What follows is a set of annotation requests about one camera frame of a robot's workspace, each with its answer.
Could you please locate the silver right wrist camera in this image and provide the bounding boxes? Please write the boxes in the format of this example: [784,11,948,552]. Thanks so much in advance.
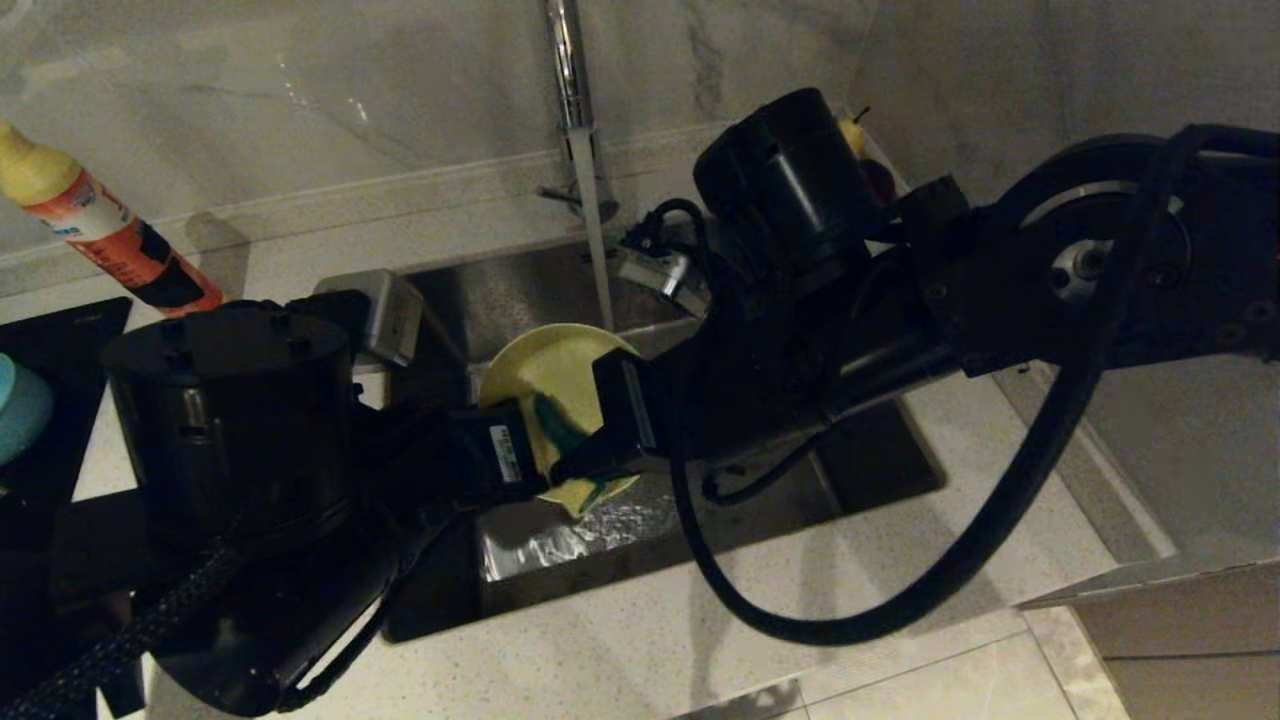
[614,240,713,319]

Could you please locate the blue plastic bowl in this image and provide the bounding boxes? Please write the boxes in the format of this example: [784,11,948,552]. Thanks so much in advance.
[0,352,54,468]

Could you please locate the orange detergent bottle yellow cap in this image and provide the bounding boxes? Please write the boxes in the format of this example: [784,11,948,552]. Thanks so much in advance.
[0,122,227,317]

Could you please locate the running water stream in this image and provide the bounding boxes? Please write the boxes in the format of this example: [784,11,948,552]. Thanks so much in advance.
[570,128,617,333]

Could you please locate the green yellow sponge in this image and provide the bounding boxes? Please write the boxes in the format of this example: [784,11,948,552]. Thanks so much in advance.
[535,393,641,518]

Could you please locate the chrome faucet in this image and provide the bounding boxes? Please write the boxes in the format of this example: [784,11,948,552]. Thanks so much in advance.
[538,0,621,226]

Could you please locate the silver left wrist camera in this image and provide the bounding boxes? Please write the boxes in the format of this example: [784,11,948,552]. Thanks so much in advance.
[313,268,425,368]

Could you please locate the yellow plastic bowl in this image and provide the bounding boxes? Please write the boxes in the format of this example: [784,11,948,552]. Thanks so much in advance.
[478,323,641,518]

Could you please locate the thick black hose cable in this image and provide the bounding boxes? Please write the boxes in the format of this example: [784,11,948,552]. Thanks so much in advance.
[668,123,1280,647]

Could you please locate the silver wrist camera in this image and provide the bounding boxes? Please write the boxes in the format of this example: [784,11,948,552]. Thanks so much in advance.
[614,240,713,319]
[313,268,425,368]

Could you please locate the black induction cooktop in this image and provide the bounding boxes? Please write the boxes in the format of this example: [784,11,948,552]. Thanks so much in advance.
[0,297,134,551]

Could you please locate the stainless steel sink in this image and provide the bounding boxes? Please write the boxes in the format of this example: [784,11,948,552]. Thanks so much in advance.
[383,205,946,643]

